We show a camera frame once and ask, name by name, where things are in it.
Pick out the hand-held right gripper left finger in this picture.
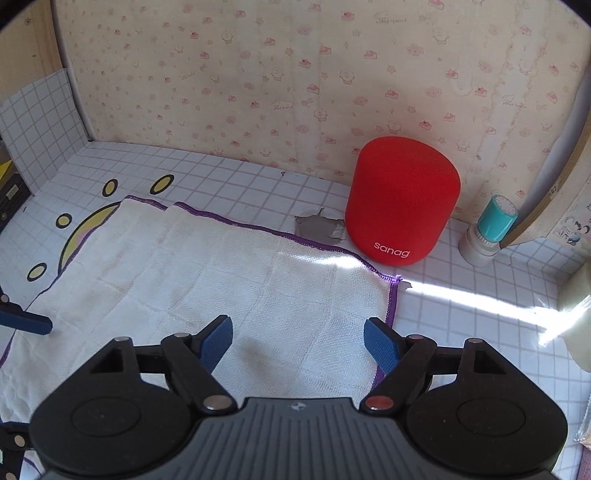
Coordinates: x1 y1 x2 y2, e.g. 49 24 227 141
89 315 237 414

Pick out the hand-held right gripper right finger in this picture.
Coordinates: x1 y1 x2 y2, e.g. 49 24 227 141
361 318 507 414

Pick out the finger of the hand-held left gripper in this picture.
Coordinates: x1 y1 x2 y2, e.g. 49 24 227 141
0 295 53 336
0 420 34 468

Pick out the white towel purple trim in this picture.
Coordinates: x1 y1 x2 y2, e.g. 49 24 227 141
0 196 403 480

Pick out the black case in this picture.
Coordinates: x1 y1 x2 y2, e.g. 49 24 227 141
0 174 29 232

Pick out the red cylindrical speaker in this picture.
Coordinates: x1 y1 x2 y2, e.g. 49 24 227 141
345 137 462 267

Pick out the teal capped white bottle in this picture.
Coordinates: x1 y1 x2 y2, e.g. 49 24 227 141
458 195 518 268

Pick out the clear plastic snack bag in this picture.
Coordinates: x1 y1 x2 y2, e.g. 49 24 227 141
576 406 591 449

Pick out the cartoon paper note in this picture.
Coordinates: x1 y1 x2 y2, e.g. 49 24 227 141
553 203 591 246

